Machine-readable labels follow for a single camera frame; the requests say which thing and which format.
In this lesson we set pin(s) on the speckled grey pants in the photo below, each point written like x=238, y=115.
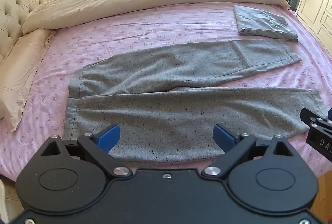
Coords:
x=155, y=109

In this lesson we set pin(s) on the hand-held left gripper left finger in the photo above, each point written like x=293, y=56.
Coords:
x=108, y=137

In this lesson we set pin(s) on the plain light grey folded garment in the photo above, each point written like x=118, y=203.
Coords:
x=262, y=22

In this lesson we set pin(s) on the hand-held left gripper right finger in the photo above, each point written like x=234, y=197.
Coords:
x=223, y=137

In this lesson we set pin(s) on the cream pillow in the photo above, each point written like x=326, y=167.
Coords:
x=18, y=70

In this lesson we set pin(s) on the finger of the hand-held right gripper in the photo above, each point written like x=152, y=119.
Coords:
x=330, y=115
x=315, y=118

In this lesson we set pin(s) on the pink patterned bed sheet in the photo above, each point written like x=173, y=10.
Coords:
x=155, y=29

